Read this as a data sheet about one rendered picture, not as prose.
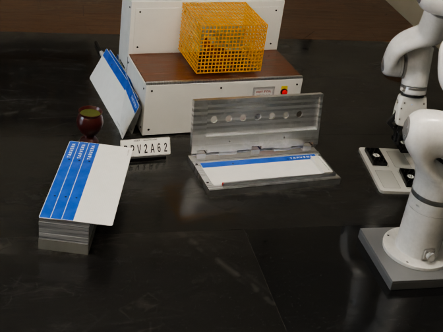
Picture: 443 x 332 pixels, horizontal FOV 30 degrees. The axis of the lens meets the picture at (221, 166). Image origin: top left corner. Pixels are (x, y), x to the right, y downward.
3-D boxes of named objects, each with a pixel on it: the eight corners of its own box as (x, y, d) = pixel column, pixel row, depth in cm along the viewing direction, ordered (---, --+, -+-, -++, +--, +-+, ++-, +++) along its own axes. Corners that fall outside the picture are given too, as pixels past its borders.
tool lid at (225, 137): (194, 100, 250) (192, 99, 252) (190, 158, 257) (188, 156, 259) (324, 93, 266) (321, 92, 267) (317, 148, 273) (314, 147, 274)
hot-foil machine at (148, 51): (141, 138, 270) (150, 29, 250) (112, 83, 301) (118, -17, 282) (344, 124, 296) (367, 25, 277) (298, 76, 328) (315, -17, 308)
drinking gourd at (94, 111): (70, 143, 261) (72, 113, 255) (82, 132, 268) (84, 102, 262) (95, 151, 259) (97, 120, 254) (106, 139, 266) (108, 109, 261)
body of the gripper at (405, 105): (402, 93, 263) (397, 127, 267) (432, 95, 265) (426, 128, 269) (393, 87, 270) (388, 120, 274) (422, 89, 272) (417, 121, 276)
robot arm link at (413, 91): (405, 87, 262) (403, 96, 263) (431, 88, 264) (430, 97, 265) (395, 81, 270) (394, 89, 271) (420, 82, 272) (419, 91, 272)
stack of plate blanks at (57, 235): (88, 255, 214) (89, 223, 209) (37, 249, 214) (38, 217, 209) (111, 174, 249) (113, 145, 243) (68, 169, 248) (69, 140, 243)
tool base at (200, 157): (208, 196, 245) (209, 186, 243) (186, 161, 261) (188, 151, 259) (339, 184, 260) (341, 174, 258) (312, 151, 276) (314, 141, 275)
